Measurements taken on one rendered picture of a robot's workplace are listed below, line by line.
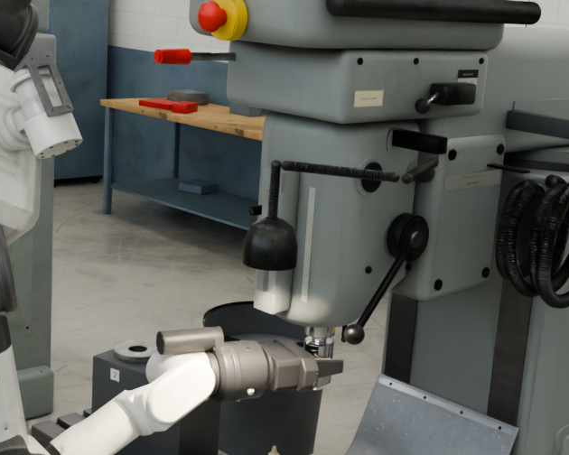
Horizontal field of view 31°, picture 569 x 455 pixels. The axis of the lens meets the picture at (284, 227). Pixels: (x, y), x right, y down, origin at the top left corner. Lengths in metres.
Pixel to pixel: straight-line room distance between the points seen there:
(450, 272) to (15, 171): 0.68
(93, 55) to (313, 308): 7.52
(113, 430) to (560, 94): 0.93
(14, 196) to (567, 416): 1.06
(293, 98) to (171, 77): 7.10
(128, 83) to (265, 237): 7.68
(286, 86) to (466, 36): 0.29
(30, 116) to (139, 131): 7.48
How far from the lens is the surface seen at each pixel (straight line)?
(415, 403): 1.98
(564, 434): 1.94
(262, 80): 1.46
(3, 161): 1.44
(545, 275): 1.57
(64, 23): 8.74
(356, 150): 1.43
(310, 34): 1.30
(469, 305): 1.88
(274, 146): 1.50
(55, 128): 1.37
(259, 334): 3.92
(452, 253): 1.62
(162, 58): 1.41
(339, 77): 1.36
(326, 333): 1.58
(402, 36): 1.42
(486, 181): 1.65
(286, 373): 1.55
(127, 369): 1.91
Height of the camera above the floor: 1.80
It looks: 13 degrees down
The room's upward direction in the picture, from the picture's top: 4 degrees clockwise
